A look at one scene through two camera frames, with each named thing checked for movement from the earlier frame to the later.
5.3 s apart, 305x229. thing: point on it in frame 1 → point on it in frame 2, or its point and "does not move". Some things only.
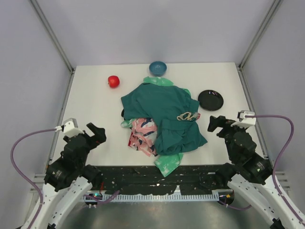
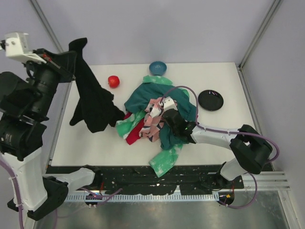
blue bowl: x=157 y=68 does not move
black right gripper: x=224 y=127 → x=168 y=114
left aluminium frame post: x=53 y=37 does not move
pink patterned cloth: x=144 y=135 → x=153 y=124
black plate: x=210 y=99 does not move
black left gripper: x=90 y=137 → x=66 y=66
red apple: x=113 y=81 does not move
